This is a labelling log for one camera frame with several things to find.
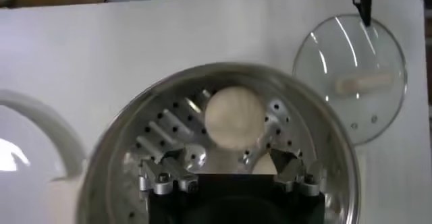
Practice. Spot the round glass pot lid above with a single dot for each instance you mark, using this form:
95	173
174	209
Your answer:
354	110

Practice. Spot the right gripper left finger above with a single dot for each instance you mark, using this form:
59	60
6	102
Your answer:
168	181

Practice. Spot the white steamed baozi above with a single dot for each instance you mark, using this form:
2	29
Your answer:
234	117
265	166

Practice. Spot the perforated steel steamer basket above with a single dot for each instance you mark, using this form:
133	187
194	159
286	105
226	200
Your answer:
320	137

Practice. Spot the white round plate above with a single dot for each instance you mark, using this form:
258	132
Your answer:
33	134

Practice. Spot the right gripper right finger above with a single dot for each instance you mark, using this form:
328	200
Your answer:
297	178

